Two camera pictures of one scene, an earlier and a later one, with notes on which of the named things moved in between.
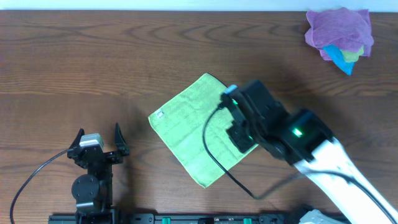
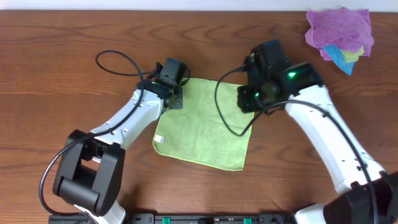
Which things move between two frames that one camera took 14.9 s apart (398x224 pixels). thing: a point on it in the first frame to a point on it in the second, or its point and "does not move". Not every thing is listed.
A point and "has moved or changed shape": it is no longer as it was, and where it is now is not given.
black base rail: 189,218 does not move
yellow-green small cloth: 352,56 does not move
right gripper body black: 241,134 to 245,100
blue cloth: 338,57 does not move
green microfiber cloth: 180,122 has moved or changed shape
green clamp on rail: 166,221 does not move
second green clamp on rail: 247,221 does not move
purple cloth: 347,28 does not move
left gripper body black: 110,156 to 176,101
